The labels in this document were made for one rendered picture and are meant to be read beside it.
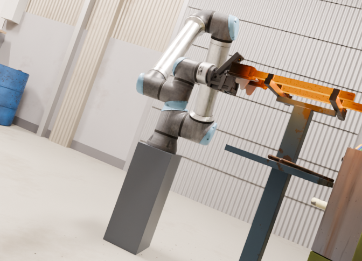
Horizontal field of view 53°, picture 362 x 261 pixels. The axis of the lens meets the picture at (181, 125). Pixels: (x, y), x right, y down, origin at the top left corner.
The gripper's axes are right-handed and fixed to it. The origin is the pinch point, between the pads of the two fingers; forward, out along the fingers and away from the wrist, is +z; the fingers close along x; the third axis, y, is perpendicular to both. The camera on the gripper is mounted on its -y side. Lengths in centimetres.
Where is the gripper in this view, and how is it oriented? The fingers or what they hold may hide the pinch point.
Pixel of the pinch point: (259, 82)
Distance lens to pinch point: 140.0
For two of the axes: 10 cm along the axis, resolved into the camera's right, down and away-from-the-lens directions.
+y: -3.4, 9.4, -0.1
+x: -4.6, -1.8, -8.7
